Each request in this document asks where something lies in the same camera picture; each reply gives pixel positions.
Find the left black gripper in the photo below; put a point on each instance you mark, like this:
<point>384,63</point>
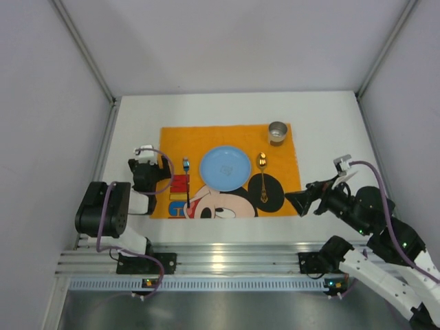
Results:
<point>151,170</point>

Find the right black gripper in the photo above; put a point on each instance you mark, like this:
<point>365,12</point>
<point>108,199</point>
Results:
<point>323,196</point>

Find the blue metallic fork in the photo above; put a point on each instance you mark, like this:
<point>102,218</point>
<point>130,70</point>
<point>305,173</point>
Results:
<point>186,167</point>

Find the gold spoon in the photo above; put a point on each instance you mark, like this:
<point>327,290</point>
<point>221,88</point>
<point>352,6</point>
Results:
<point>262,165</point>

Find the blue plastic plate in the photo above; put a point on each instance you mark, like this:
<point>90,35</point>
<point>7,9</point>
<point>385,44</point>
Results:
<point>225,168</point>

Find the orange cartoon mouse placemat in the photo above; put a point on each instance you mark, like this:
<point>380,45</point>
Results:
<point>281,175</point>

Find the paper cup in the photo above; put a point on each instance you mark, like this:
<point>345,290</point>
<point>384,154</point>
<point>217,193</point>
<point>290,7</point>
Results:
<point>277,132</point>

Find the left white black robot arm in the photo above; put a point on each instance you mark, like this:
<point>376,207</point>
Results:
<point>105,208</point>

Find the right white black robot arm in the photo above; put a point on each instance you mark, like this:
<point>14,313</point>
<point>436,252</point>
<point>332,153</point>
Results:
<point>415,294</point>

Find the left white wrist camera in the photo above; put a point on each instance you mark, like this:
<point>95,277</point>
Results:
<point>145,154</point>

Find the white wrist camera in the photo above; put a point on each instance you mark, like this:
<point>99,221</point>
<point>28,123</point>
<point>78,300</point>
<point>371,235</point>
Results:
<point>145,154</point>
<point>343,168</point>

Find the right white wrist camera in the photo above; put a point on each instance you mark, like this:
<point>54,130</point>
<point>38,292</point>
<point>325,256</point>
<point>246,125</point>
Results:
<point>343,168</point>

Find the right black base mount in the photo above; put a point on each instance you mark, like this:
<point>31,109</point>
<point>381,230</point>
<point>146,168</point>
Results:
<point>311,263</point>

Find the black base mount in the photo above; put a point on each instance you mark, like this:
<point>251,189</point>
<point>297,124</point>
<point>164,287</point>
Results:
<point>311,263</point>
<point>133,265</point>

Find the aluminium rail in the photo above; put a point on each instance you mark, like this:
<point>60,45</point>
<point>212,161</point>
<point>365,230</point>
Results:
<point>199,259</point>

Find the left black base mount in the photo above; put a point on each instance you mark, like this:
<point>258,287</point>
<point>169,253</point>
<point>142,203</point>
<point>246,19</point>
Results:
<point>133,265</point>

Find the slotted cable duct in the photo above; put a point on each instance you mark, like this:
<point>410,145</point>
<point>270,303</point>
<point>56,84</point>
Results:
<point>188,284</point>

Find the left aluminium frame post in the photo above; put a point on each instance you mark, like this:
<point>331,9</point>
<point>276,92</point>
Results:
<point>74,33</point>

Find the aluminium frame post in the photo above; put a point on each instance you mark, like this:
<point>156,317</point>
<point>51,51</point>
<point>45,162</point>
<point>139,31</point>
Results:
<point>398,26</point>
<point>74,33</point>

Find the right aluminium frame post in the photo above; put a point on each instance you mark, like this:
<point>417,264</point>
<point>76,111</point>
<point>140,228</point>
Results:
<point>398,26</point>

